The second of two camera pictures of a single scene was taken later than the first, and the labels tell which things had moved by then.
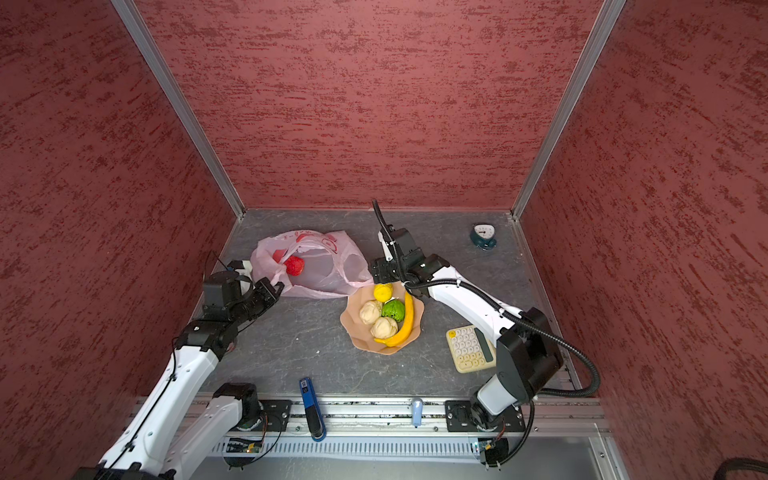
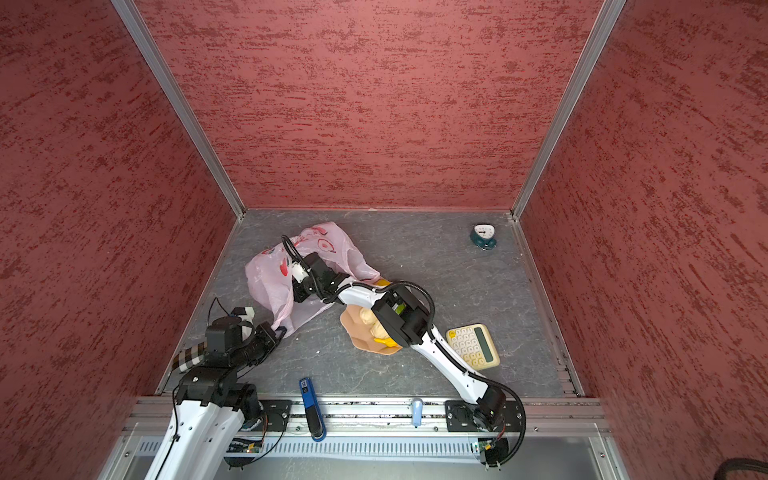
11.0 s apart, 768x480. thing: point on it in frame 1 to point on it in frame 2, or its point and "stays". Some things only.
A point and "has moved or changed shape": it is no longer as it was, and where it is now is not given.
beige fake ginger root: [384, 328] stays
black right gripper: [380, 269] to [298, 291]
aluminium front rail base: [414, 432] stays
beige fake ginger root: [369, 311] stays
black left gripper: [264, 286] to [266, 331]
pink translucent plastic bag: [313, 263] has moved or changed shape
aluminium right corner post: [601, 33] stays
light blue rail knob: [417, 412] stays
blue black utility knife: [312, 409] stays
